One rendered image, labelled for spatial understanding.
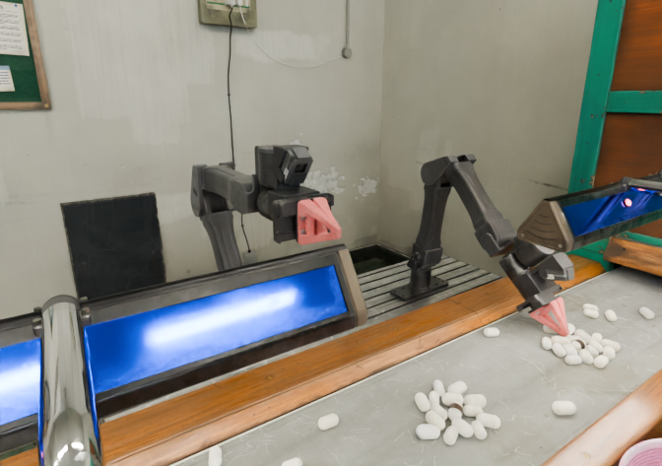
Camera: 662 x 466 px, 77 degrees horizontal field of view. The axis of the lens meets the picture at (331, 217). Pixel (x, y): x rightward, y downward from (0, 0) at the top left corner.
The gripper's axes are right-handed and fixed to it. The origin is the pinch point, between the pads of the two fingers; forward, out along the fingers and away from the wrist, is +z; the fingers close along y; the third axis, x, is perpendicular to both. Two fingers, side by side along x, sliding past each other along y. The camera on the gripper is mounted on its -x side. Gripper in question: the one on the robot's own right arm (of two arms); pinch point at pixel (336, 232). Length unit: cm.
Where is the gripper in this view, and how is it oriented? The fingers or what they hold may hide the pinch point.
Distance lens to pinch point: 58.0
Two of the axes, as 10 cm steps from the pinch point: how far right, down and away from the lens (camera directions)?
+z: 5.7, 2.4, -7.9
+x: -0.1, 9.6, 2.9
